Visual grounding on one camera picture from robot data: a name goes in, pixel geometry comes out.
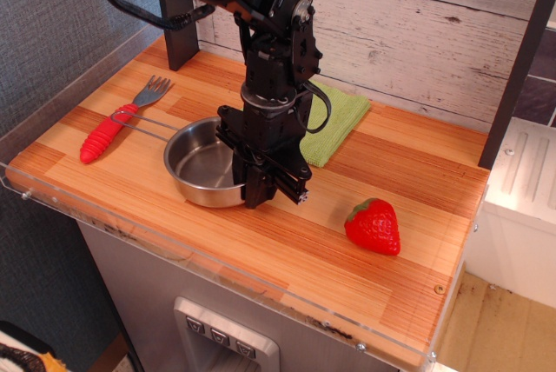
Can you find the black orange object bottom left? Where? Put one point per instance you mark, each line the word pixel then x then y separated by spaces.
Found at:
pixel 22 351

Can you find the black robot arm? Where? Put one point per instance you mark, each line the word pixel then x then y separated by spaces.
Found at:
pixel 281 56

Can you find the dark left frame post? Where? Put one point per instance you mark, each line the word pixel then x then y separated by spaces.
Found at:
pixel 181 45

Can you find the dark right frame post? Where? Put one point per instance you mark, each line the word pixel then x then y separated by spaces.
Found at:
pixel 530 43

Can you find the red toy strawberry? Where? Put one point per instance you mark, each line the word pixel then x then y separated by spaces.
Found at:
pixel 373 225

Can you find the dark frame post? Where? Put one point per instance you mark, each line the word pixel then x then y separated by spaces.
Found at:
pixel 181 45
pixel 530 43

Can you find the fork with red handle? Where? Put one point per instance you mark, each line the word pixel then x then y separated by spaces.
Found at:
pixel 101 137

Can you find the green folded towel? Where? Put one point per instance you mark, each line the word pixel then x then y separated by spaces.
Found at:
pixel 346 112

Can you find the silver toy fridge cabinet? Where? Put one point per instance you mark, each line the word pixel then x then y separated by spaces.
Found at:
pixel 144 279

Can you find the white toy sink unit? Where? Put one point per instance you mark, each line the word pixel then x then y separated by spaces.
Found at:
pixel 513 240

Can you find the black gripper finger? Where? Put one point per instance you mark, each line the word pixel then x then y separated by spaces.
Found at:
pixel 240 166
pixel 259 185

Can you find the fridge dispenser button panel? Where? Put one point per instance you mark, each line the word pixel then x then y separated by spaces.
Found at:
pixel 213 342

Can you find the steel pot with wire handle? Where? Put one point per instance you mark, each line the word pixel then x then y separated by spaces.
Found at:
pixel 199 162

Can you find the clear acrylic table guard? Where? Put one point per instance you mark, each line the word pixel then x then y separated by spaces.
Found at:
pixel 425 168

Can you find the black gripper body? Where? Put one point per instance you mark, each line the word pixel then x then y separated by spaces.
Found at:
pixel 271 138

